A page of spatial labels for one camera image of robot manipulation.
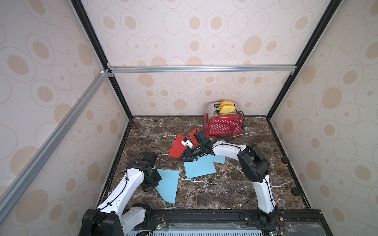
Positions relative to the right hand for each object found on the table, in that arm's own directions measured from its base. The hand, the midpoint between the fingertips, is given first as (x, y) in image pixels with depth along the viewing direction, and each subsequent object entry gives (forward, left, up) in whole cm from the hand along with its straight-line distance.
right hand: (178, 164), depth 84 cm
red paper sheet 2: (+28, -20, -10) cm, 36 cm away
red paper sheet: (+17, +4, -9) cm, 19 cm away
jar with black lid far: (+4, -60, -3) cm, 60 cm away
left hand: (-10, +8, -2) cm, 13 cm away
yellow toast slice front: (+36, -30, +11) cm, 48 cm away
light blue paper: (+4, -15, -7) cm, 18 cm away
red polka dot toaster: (+30, -23, +3) cm, 38 cm away
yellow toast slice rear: (+42, -29, +12) cm, 53 cm away
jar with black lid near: (-12, -60, 0) cm, 61 cm away
